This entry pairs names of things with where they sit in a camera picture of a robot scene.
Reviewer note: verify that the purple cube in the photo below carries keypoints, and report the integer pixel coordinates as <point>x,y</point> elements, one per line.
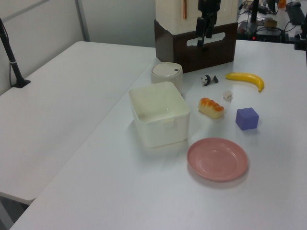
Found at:
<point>247,119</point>

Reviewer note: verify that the cream round trash can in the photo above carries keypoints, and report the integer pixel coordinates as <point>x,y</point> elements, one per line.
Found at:
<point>165,73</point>

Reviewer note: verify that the small white crumpled object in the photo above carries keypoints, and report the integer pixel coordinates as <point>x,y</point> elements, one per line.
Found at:
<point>227,95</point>

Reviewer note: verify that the toy bread loaf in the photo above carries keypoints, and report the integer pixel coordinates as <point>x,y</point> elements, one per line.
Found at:
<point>211,108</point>

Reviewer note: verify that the cream plastic cabinet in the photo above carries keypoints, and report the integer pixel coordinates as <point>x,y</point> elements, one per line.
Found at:
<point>172,14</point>

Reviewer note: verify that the black background stand pole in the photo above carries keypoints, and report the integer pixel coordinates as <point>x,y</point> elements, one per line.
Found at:
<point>254,10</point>

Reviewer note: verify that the black device with red light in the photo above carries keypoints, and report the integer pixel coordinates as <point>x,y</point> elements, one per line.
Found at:
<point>263,33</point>

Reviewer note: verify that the black clamp mount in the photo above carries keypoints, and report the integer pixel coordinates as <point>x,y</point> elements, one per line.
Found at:
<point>301,39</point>

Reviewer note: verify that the dark brown wooden crate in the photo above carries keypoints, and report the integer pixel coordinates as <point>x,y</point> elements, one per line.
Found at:
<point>177,50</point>

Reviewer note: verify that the pink plastic plate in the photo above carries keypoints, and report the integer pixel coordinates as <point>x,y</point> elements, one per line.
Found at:
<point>217,159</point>

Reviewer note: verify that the black keyboard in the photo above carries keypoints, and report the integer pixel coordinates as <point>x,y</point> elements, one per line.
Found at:
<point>296,12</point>

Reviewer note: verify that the white square plastic box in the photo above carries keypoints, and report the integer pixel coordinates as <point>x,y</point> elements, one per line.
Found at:
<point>158,115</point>

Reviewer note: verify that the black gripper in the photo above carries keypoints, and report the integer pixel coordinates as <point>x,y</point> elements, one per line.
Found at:
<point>209,6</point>

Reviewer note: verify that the yellow toy banana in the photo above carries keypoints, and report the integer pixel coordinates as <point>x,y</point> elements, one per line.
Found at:
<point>249,77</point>

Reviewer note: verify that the black camera stand pole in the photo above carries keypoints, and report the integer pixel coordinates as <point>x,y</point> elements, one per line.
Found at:
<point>9,55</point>

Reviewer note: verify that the small brown cardboard box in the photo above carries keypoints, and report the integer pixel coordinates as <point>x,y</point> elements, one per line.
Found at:
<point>270,23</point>

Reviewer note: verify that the small panda toy figure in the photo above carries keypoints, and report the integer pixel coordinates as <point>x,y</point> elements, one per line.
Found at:
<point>208,80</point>

